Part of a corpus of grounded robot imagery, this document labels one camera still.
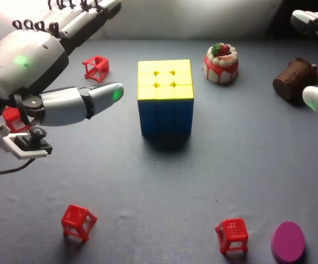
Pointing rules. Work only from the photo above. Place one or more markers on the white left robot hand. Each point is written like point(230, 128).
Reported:
point(24, 63)

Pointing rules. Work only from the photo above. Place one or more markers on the multicoloured puzzle cube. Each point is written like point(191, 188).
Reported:
point(164, 79)

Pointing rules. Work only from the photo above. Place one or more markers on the brown toy log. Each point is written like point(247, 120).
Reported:
point(293, 79)

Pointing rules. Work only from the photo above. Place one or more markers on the small red toy stool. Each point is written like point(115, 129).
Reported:
point(234, 226)
point(88, 69)
point(11, 114)
point(75, 214)

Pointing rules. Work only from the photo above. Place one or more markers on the toy strawberry cake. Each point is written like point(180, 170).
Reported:
point(221, 68)

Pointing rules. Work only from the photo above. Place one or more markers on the magenta disc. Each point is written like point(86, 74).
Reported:
point(288, 239)

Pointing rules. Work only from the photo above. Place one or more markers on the white backdrop sheet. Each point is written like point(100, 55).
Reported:
point(189, 19)

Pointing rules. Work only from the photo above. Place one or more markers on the grey table cloth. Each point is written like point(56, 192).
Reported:
point(159, 192)

